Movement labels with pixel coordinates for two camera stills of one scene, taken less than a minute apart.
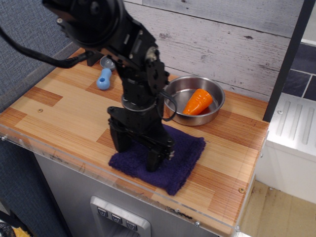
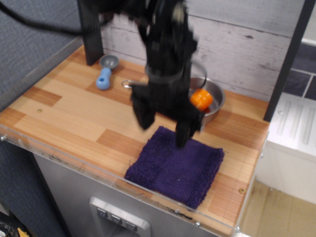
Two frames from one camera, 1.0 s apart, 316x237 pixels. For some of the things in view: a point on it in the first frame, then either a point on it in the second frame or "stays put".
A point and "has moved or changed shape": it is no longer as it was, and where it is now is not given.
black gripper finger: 122,141 -> 145,114
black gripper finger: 154,161 -> 185,131
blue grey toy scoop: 103,82 stays put
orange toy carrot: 199,101 stays put
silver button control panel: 110,219 stays put
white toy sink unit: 288,162 stays put
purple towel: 173,173 has moved or changed shape
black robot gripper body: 141,120 -> 169,96
